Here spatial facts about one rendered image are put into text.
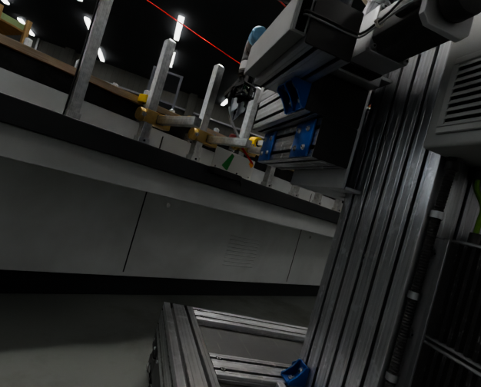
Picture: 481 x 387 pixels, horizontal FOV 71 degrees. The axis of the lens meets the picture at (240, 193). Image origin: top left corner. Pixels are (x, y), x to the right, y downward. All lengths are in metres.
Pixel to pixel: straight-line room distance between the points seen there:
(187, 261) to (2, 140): 1.05
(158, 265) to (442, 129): 1.45
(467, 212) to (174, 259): 1.40
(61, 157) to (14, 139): 0.14
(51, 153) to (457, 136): 1.12
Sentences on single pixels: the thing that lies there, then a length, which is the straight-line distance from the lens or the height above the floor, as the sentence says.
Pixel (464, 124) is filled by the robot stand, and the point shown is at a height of 0.79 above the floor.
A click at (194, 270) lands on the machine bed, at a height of 0.15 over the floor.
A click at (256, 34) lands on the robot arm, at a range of 1.45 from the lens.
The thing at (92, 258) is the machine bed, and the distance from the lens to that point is 1.62.
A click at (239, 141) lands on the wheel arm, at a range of 1.33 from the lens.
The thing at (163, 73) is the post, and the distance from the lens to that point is 1.41.
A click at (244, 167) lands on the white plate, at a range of 1.66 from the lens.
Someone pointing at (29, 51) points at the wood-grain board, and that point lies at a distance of 1.45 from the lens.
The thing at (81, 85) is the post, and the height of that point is 0.81.
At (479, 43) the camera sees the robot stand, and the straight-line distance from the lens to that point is 0.67.
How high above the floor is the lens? 0.59
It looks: 1 degrees up
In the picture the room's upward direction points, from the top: 16 degrees clockwise
